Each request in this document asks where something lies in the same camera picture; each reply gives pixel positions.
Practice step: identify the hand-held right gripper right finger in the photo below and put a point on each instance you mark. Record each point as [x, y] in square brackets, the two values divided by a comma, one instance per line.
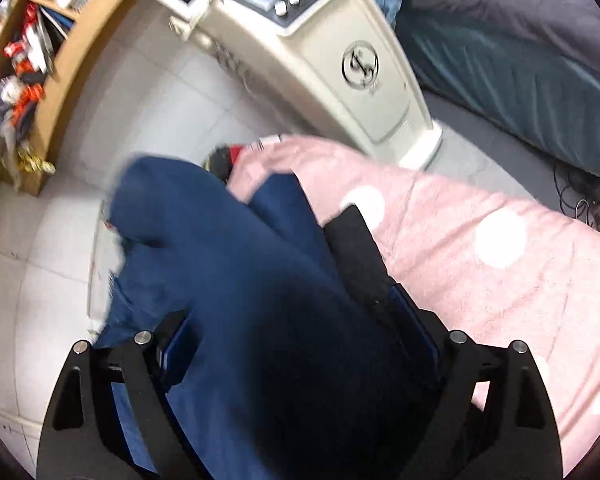
[420, 330]

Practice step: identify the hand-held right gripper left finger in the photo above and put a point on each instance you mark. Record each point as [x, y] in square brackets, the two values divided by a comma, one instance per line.
[172, 355]

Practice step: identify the dark blue sweatshirt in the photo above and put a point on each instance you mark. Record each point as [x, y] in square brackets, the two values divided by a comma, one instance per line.
[260, 310]

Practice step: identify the black cloth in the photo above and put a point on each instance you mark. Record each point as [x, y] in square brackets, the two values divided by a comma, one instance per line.
[355, 250]

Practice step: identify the pink polka dot blanket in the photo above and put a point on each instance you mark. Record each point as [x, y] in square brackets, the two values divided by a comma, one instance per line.
[455, 300]

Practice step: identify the gold wrapped sweets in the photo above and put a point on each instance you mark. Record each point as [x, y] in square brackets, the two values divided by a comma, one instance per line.
[35, 162]

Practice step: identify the dark teal bed sheet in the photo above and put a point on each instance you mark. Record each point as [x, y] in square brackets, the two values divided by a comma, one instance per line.
[505, 90]

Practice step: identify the wooden shelf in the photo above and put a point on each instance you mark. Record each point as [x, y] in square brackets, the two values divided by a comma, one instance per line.
[65, 80]

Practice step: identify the beige floor-standing machine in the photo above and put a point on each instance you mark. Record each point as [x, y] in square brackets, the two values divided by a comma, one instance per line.
[340, 25]

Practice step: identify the pile of red white packets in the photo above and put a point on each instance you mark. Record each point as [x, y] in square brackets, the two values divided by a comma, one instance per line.
[22, 70]

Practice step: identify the grey duvet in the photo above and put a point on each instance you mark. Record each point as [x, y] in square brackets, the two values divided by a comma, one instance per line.
[505, 5]

